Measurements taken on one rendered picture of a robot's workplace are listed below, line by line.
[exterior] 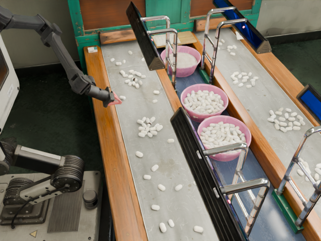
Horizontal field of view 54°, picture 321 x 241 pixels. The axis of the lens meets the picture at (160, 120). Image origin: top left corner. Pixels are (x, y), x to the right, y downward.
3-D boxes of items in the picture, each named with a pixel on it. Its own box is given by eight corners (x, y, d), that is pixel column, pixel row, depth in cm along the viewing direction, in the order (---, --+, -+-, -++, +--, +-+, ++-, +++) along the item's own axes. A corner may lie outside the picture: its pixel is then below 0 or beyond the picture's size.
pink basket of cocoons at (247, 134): (206, 171, 152) (208, 159, 146) (188, 133, 171) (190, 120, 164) (256, 160, 157) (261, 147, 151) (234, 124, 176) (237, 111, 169)
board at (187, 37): (151, 49, 214) (151, 47, 213) (145, 38, 225) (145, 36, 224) (197, 42, 220) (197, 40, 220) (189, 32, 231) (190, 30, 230)
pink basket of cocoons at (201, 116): (200, 134, 170) (202, 121, 163) (170, 107, 185) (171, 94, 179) (235, 114, 181) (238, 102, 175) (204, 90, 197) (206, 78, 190)
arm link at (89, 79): (71, 90, 150) (82, 77, 147) (68, 77, 158) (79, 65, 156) (90, 102, 158) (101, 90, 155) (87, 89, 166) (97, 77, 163)
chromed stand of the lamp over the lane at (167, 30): (146, 101, 189) (144, 34, 158) (139, 81, 203) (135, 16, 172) (176, 96, 193) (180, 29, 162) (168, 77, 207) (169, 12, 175)
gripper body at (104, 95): (110, 87, 164) (98, 82, 159) (113, 99, 157) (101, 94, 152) (103, 95, 167) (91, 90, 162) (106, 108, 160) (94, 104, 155)
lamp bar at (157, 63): (149, 71, 149) (148, 58, 144) (125, 13, 192) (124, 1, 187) (165, 69, 151) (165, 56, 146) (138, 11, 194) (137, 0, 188)
